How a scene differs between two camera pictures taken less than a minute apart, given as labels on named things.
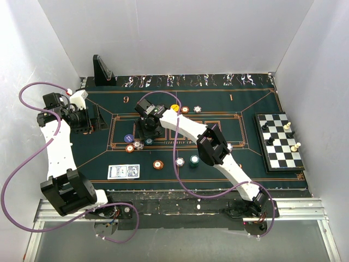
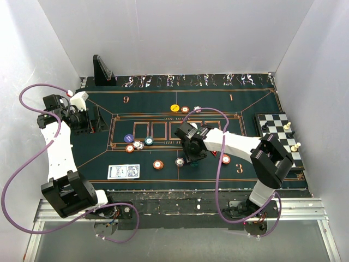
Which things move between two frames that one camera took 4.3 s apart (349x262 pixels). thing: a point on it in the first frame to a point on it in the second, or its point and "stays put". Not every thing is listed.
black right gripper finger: x=138 y=129 to x=189 y=159
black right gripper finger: x=158 y=131 to x=203 y=154
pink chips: x=138 y=144 stays put
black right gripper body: x=148 y=130 to x=188 y=150
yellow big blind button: x=175 y=107 stays put
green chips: x=149 y=141 stays put
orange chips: x=130 y=148 stays put
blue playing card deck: x=124 y=172 stays put
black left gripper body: x=80 y=123 stays put
